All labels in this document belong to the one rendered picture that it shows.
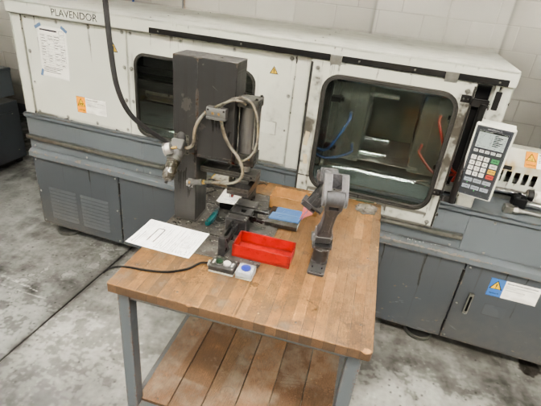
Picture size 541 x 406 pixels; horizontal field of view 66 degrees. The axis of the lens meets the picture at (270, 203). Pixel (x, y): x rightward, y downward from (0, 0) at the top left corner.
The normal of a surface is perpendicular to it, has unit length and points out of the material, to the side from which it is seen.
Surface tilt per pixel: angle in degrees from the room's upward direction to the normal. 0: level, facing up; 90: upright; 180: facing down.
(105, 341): 0
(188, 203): 90
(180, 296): 0
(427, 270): 90
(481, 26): 90
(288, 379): 0
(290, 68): 90
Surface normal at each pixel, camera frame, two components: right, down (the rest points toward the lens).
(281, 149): -0.31, 0.42
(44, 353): 0.10, -0.88
